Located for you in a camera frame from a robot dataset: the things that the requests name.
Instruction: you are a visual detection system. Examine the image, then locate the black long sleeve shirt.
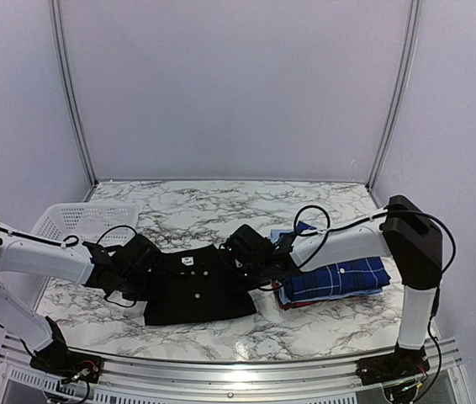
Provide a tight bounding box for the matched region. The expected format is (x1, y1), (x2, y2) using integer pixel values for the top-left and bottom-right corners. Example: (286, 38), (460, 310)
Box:
(138, 245), (257, 326)

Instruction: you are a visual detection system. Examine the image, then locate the right aluminium frame post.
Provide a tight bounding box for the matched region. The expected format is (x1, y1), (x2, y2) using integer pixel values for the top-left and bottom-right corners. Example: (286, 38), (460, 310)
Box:
(366, 0), (423, 193)

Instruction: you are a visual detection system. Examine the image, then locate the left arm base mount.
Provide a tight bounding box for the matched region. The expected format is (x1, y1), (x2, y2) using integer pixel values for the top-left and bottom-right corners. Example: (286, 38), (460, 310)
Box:
(29, 346), (103, 383)

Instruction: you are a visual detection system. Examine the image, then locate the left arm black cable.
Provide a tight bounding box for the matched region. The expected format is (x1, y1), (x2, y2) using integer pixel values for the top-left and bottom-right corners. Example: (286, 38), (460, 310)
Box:
(0, 222), (146, 308)

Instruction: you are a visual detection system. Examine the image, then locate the blue plaid shirt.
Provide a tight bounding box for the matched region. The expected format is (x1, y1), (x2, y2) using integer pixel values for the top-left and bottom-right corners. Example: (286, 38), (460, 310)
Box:
(282, 221), (391, 304)

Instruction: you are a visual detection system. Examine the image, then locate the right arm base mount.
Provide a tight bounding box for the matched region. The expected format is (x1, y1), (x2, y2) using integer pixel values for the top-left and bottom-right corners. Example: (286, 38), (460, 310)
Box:
(355, 353), (431, 385)

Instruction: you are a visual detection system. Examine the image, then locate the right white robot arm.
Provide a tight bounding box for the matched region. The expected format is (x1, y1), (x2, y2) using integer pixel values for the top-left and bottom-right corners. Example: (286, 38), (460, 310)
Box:
(219, 195), (457, 377)

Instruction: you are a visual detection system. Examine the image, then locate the aluminium frame post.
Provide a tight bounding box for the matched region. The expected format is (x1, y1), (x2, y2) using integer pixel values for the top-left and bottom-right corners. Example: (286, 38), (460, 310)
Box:
(366, 0), (423, 193)
(48, 0), (98, 188)

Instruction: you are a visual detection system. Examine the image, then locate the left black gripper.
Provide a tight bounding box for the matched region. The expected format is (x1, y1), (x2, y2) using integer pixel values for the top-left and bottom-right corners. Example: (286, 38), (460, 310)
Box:
(118, 272), (164, 302)

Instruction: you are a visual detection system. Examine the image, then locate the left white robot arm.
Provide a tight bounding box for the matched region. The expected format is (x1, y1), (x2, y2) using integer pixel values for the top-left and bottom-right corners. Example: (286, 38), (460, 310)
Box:
(0, 204), (161, 375)

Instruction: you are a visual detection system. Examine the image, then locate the left aluminium frame post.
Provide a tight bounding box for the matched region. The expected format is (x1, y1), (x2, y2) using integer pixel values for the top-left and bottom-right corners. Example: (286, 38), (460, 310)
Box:
(48, 0), (98, 188)

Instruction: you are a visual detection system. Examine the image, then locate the front aluminium rail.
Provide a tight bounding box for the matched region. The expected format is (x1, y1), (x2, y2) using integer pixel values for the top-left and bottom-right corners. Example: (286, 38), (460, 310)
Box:
(0, 336), (473, 403)

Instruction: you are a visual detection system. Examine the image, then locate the red plaid shirt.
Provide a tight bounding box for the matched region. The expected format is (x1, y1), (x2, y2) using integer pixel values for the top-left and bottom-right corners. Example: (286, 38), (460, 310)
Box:
(273, 277), (369, 311)

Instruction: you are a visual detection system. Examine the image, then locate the white plastic basket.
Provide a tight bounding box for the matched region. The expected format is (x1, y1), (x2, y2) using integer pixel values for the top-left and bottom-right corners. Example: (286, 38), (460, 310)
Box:
(31, 202), (140, 247)

